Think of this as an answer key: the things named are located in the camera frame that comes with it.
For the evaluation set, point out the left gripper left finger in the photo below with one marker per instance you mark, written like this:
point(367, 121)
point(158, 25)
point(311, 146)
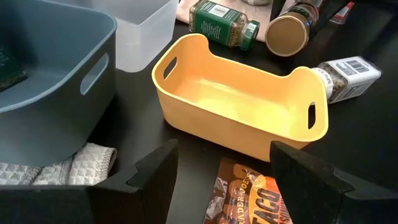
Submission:
point(146, 193)

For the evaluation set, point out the white-capped spice jar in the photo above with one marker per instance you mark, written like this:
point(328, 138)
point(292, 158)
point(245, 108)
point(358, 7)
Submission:
point(351, 77)

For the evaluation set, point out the frosted translucent plastic bin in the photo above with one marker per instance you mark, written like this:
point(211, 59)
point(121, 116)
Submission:
point(146, 37)

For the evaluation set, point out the teal plastic bin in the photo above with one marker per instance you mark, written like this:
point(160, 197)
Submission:
point(62, 124)

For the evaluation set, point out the white waffle cloth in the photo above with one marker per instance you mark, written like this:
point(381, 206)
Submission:
point(87, 165)

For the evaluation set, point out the orange taco seasoning packet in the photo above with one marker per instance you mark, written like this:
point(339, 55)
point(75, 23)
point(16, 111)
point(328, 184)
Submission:
point(242, 199)

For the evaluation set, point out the green-labelled spice bottle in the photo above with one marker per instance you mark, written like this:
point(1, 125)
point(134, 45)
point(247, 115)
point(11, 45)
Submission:
point(217, 23)

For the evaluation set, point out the brown-capped spice jar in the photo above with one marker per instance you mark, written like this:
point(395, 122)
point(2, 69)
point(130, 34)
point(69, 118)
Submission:
point(286, 37)

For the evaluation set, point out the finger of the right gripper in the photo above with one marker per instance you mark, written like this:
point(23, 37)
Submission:
point(332, 9)
point(277, 7)

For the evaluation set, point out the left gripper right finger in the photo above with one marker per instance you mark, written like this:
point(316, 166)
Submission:
point(311, 193)

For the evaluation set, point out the small yellow plastic bin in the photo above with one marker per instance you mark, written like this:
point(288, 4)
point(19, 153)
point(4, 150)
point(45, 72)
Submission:
point(236, 105)

